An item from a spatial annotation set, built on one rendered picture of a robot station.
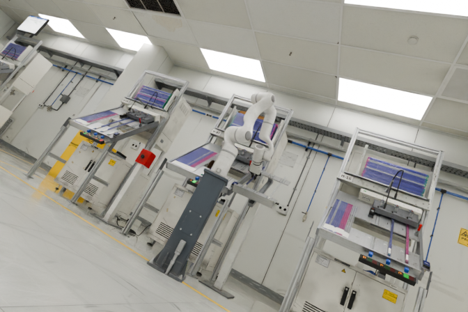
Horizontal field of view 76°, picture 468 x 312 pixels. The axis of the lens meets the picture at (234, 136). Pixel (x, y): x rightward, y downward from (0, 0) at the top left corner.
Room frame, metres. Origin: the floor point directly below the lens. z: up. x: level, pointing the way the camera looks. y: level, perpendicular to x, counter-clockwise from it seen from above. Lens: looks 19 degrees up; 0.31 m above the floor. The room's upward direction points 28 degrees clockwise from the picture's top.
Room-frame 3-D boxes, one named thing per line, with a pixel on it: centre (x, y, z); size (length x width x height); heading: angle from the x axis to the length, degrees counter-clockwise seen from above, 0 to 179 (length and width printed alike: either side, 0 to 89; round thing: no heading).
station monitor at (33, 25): (5.18, 4.14, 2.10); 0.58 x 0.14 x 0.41; 64
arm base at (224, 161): (2.16, -0.02, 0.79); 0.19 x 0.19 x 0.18
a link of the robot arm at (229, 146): (2.19, 0.00, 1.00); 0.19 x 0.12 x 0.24; 41
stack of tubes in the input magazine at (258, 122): (3.11, -0.15, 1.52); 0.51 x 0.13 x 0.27; 64
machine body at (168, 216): (3.25, -0.15, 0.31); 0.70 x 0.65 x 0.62; 64
